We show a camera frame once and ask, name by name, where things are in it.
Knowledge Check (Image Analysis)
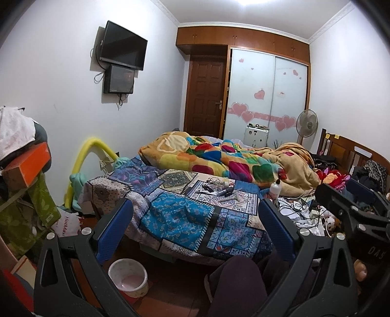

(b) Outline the red plush toy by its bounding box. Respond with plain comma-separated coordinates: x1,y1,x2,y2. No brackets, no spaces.
315,168,351,191

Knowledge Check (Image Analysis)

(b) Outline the tangle of black cables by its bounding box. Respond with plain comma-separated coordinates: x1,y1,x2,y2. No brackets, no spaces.
277,194,330,237

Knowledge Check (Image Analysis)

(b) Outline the wooden headboard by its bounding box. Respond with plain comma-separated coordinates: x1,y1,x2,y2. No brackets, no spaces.
317,129,389,185

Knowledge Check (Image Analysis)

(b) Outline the orange cardboard box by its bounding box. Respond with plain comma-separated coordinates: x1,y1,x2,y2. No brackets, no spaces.
1,142,51,191

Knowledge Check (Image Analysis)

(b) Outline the green leaf pattern bag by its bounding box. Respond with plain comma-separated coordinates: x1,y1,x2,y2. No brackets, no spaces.
1,173,61,258

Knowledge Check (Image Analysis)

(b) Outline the black wall television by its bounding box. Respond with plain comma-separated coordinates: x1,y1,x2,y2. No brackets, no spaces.
98,21,147,71

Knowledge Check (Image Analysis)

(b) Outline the white plastic trash bucket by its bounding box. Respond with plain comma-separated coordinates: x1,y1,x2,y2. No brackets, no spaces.
108,258,149,298

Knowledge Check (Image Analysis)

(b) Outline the white bottle with black cap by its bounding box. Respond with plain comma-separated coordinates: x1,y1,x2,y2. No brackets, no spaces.
268,178,282,205

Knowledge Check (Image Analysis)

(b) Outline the white cloth on pile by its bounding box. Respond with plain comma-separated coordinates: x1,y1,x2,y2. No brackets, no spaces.
0,106,36,160

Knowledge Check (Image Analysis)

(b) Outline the standing electric fan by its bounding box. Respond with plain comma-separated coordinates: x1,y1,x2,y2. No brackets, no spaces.
295,109,319,144

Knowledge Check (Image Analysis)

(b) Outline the black wall box under television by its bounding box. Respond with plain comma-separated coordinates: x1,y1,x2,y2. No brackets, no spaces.
103,65,135,94

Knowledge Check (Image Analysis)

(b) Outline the frosted sliding wardrobe with hearts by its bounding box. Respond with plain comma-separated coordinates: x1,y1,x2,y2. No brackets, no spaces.
223,48,309,148

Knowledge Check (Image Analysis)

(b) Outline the brown wooden door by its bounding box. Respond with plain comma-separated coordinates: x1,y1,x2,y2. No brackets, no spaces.
184,55,227,137

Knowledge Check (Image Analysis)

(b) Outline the yellow foam tube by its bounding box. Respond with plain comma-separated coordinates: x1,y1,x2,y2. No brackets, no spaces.
63,137,120,210

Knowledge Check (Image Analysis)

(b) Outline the black cylindrical tube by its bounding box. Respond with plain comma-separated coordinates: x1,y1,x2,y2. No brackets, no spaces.
216,186,234,197

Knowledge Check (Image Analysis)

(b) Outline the white plastic shopping bag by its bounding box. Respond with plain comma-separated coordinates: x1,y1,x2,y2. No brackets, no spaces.
51,208,81,238

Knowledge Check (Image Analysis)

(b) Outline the colourful heart pattern blanket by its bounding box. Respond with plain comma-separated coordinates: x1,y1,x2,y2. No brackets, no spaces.
139,131,321,198

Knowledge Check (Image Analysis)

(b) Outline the white small cabinet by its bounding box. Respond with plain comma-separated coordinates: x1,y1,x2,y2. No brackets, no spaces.
243,123,269,148

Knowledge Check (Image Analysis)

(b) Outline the blue patchwork bed sheet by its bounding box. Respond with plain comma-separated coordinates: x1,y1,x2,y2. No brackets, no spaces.
78,157,273,265

